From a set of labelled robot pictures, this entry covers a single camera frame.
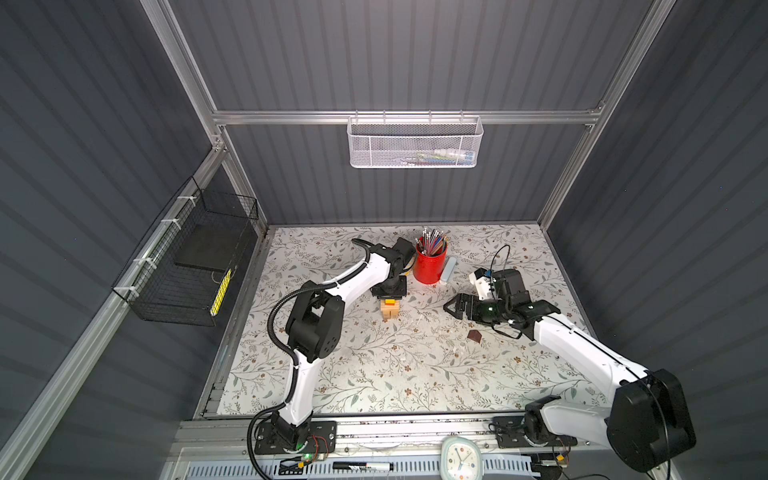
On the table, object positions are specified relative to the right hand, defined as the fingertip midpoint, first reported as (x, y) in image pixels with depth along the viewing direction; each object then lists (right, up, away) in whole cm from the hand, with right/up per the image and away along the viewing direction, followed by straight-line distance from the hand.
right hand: (459, 311), depth 83 cm
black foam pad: (-65, +18, -8) cm, 68 cm away
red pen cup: (-7, +14, +11) cm, 19 cm away
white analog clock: (-3, -31, -15) cm, 35 cm away
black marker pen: (-27, -33, -14) cm, 45 cm away
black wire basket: (-70, +12, -12) cm, 72 cm away
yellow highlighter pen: (-59, +7, -15) cm, 61 cm away
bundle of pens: (-5, +20, +15) cm, 25 cm away
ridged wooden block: (-19, -2, +10) cm, 22 cm away
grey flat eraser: (+1, +11, +19) cm, 23 cm away
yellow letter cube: (-19, +1, +8) cm, 21 cm away
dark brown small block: (+6, -9, +7) cm, 13 cm away
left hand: (-18, +3, +11) cm, 21 cm away
